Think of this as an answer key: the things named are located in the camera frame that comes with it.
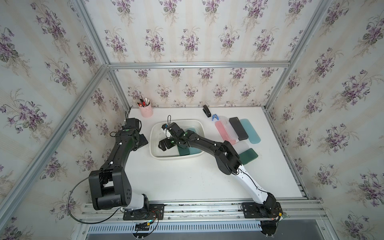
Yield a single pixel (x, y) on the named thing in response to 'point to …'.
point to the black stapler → (206, 111)
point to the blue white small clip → (215, 115)
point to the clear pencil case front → (241, 146)
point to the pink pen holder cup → (147, 111)
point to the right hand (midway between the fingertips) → (165, 143)
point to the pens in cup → (143, 102)
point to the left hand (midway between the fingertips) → (136, 145)
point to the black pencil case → (238, 128)
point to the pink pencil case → (224, 133)
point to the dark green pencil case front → (248, 156)
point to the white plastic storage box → (157, 134)
